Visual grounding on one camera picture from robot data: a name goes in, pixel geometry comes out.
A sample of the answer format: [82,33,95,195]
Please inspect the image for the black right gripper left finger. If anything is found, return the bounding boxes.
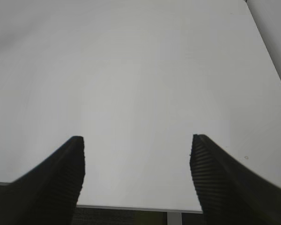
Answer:
[0,136,85,225]

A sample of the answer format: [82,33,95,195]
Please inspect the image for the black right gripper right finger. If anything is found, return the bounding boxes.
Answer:
[190,134,281,225]

